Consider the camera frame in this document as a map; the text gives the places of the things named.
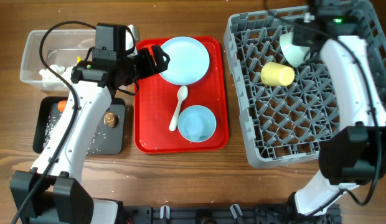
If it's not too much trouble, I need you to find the green plastic bowl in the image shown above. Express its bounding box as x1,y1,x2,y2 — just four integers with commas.
280,32,310,67

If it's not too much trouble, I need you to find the brown food lump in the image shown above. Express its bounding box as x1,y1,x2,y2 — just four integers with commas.
103,111,118,128

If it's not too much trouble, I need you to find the yellow plastic cup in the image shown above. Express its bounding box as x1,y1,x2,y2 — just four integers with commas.
260,62,295,86

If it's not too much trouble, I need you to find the blue plastic bowl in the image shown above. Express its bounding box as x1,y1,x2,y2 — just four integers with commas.
177,105,217,142

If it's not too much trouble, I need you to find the white napkin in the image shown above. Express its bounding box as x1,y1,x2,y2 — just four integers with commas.
39,64,65,82
61,67,73,84

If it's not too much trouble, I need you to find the white cooked rice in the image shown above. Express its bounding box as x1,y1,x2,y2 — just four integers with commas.
42,116,60,149

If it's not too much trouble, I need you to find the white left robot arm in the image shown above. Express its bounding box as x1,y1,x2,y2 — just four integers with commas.
10,23,170,223

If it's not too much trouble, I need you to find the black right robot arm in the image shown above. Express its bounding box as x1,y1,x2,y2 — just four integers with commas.
289,1,386,218

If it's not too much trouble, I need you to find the clear plastic waste bin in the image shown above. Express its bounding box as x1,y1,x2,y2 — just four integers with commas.
19,29,95,91

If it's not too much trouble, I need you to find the black food waste tray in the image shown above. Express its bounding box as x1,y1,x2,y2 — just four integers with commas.
32,96,126,155

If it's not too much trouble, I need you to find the grey dishwasher rack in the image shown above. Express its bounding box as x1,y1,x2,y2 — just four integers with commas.
224,1,386,169

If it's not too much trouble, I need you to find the light blue plate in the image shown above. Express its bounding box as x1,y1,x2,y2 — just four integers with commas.
160,37,210,85

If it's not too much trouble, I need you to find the red plastic tray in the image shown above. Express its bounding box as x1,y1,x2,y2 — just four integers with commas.
134,36,229,154

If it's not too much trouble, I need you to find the white plastic spoon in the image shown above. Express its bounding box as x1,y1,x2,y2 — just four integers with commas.
169,85,188,131

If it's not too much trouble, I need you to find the orange carrot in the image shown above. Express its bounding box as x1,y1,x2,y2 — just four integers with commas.
57,100,67,113

